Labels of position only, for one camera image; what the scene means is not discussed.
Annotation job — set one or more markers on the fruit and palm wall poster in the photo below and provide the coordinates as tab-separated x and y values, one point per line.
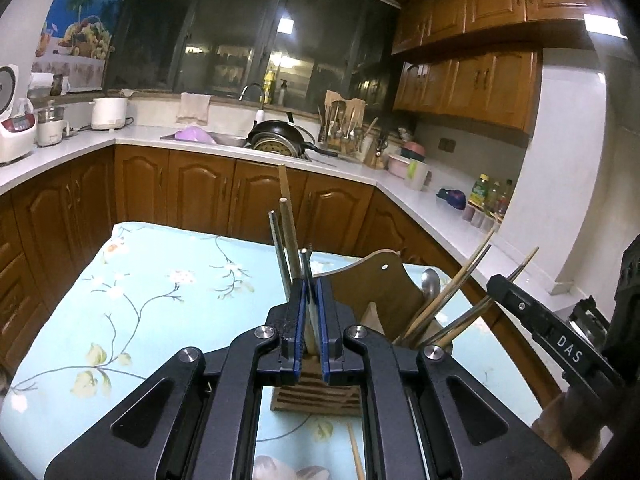
85	20

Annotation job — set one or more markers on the person's right hand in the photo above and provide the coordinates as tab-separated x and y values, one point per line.
565	425

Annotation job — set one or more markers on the purple plastic basin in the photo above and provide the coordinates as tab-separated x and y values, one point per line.
196	135

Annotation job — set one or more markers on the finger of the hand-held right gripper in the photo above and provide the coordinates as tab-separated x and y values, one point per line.
515	302

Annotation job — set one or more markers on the row of spice jars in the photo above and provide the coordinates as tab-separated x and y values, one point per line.
479	217

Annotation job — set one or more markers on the wooden upper cabinets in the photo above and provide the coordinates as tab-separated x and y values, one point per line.
475	35

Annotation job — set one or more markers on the wooden lower cabinets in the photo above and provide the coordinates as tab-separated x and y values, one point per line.
200	195

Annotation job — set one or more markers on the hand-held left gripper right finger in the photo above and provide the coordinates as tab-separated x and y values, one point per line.
324	320

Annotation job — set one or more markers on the metal steamer pot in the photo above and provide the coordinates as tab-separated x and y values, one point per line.
275	148

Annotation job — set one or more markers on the metal kitchen faucet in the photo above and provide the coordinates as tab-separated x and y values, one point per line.
252	97

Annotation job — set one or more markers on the metal spoon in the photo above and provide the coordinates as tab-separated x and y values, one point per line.
431	285

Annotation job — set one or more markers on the beige hanging towel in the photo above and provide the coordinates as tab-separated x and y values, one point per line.
193	109

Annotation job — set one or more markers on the wooden cabinets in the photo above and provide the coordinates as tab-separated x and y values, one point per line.
200	195
475	35

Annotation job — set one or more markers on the white rice cooker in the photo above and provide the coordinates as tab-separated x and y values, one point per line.
12	120

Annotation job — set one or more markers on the black wok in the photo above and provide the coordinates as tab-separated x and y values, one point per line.
280	132

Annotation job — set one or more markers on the stack of plastic bowls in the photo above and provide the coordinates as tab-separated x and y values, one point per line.
410	165

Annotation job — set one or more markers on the grey dispenser bottle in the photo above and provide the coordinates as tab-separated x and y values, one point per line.
283	94

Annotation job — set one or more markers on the paper towel roll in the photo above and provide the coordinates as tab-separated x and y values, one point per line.
41	85

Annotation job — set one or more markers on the dark kitchen window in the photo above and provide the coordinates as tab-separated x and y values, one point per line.
240	35

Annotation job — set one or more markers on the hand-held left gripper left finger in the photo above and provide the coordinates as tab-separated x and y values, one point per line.
300	320

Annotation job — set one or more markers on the green label bottle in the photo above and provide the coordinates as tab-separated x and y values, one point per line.
481	192

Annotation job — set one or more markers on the wooden utensil holder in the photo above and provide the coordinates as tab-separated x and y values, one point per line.
380	290

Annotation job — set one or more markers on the blue floral tablecloth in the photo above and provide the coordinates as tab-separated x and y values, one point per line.
150	310

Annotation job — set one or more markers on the countertop rack with utensils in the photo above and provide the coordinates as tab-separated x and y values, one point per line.
342	122

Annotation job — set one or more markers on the dark cap bottle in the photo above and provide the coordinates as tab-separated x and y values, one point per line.
502	197

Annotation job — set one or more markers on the metal chopstick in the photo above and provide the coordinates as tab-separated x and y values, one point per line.
279	255
307	270

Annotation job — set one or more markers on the wooden chopstick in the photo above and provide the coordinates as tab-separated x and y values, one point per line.
283	182
467	285
292	245
460	280
356	452
500	285
465	319

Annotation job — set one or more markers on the wooden knife block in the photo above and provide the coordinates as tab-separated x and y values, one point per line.
376	152

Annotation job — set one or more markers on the brown wall socket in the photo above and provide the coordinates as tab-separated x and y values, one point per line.
446	145

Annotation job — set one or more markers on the small glass jar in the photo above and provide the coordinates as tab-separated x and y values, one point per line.
56	85

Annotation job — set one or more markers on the white cooker pot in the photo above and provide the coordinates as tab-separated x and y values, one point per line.
109	114

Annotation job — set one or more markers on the yellow bottle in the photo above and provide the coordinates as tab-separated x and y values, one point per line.
269	87

